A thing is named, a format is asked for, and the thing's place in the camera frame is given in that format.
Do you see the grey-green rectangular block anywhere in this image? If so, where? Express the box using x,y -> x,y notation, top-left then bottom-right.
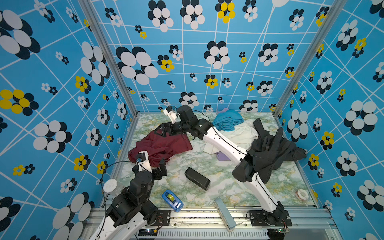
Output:
214,198 -> 237,232

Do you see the blue tape dispenser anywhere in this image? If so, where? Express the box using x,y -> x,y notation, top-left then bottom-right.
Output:
162,190 -> 184,213

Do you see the white cloth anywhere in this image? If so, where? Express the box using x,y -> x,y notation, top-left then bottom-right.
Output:
220,120 -> 259,150

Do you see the teal blue cloth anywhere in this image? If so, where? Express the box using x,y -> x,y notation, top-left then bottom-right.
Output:
212,110 -> 244,132

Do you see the maroon red shirt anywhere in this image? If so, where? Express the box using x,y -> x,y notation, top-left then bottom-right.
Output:
128,131 -> 193,167

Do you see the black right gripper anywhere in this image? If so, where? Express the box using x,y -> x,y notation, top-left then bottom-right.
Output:
154,122 -> 193,138

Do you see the dark grey fleece garment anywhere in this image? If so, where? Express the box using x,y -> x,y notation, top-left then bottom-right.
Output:
232,119 -> 307,184

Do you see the white round lid jar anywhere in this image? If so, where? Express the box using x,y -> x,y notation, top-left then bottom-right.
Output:
103,179 -> 124,197

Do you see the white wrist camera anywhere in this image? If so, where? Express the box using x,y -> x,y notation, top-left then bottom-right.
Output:
136,151 -> 152,173
163,106 -> 178,124

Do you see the white tape roll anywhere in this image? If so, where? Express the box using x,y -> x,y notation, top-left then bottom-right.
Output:
295,189 -> 309,201

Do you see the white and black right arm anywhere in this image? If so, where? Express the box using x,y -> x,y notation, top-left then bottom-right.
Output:
154,106 -> 286,226

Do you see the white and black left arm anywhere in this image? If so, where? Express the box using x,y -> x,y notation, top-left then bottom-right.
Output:
90,159 -> 168,240

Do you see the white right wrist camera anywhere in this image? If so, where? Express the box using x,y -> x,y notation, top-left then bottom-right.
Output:
163,106 -> 178,124

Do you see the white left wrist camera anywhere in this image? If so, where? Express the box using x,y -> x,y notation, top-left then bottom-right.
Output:
136,151 -> 152,173

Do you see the black rectangular box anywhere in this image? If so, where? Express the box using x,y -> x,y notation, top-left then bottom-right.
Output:
185,167 -> 211,191

